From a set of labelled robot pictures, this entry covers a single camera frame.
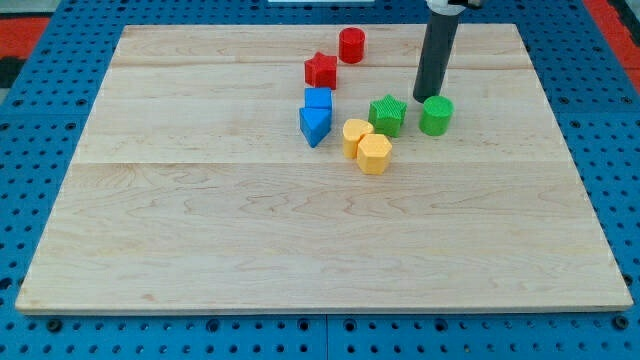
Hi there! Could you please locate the yellow heart block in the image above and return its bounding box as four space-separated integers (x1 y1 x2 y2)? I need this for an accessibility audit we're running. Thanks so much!
342 119 374 159

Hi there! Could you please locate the red cylinder block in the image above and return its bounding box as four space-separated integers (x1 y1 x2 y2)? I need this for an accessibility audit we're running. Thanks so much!
338 27 366 64

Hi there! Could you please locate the yellow hexagon block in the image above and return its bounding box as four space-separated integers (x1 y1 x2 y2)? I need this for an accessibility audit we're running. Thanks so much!
356 134 392 175

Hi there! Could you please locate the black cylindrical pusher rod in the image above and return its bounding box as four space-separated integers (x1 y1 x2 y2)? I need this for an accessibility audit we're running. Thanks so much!
413 11 460 103

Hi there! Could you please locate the green cylinder block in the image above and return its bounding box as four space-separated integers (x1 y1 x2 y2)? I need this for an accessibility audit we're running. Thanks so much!
419 96 454 136

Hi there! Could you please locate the white rod mount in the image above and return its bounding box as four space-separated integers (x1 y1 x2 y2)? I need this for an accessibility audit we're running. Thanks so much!
426 0 484 16

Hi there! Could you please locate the wooden board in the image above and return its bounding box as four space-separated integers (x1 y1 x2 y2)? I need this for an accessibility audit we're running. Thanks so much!
15 24 633 315

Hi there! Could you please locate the blue cube block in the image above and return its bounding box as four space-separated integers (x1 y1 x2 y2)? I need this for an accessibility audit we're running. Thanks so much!
304 87 333 110

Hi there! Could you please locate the blue triangle block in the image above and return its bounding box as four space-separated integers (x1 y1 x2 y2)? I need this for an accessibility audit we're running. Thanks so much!
299 107 332 148

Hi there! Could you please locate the green star block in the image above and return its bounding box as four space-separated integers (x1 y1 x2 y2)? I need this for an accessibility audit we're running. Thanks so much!
368 94 407 137

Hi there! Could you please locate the red star block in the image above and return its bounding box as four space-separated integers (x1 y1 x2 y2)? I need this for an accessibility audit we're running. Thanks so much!
304 52 337 90

